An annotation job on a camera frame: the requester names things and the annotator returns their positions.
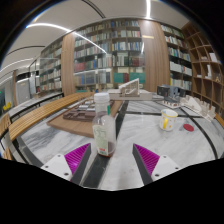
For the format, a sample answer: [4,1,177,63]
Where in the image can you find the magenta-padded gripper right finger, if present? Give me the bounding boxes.
[132,143,183,186]

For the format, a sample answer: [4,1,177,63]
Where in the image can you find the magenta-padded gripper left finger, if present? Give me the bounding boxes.
[40,143,92,185]

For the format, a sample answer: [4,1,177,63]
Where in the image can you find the clear plastic drink bottle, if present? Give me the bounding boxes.
[91,92,118,158]

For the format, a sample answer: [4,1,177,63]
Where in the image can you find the brown model on wooden board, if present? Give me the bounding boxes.
[46,98,124,138]

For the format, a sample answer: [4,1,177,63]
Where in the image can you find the flat round red coaster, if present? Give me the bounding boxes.
[182,123,195,132]

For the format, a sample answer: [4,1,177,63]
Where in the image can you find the curved wooden slat bench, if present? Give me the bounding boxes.
[0,91,96,161]

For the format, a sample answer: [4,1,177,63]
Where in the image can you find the dark grey architectural model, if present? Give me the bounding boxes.
[156,84,187,104]

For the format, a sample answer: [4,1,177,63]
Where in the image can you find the white architectural model with ramp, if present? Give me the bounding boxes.
[107,78,154,102]

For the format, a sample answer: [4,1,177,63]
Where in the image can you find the white city block model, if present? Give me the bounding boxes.
[179,94,217,123]

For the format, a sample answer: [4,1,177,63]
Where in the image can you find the open wooden cubby shelf unit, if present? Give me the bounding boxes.
[181,21,224,116]

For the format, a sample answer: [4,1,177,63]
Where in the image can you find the white ceiling light strips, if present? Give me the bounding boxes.
[0,0,153,84]

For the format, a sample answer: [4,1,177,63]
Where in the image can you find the white mug with yellow handle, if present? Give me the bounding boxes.
[159,108,179,132]

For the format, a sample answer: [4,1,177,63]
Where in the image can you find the tall bookshelf wall with books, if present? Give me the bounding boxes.
[14,19,194,98]

